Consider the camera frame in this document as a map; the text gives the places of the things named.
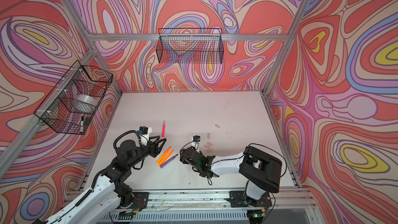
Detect orange pen middle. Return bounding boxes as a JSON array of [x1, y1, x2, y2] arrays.
[[159, 150, 174, 166]]

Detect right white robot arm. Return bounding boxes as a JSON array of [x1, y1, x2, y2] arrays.
[[179, 145, 283, 201]]

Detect black wire basket left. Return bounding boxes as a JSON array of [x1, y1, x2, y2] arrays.
[[34, 61, 113, 135]]

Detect pink highlighter pen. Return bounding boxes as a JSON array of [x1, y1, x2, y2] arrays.
[[161, 120, 166, 139]]

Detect aluminium front rail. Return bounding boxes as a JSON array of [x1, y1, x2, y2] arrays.
[[62, 188, 318, 212]]

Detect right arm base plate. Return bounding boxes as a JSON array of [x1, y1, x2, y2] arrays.
[[227, 190, 273, 209]]

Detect purple pen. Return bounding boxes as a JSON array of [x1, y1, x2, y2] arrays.
[[160, 155, 178, 168]]

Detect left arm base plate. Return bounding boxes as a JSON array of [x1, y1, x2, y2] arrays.
[[104, 192, 149, 210]]

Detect orange pen left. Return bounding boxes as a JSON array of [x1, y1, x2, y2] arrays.
[[157, 147, 171, 166]]

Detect orange pen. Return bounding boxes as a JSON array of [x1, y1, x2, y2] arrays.
[[159, 150, 174, 166], [157, 147, 171, 166]]

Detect black wire basket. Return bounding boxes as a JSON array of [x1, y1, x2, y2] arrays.
[[34, 61, 113, 135], [156, 28, 224, 64]]

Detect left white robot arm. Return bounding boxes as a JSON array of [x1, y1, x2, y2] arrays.
[[33, 131, 166, 224]]

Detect black wire basket back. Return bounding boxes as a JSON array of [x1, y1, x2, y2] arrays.
[[156, 28, 224, 64]]

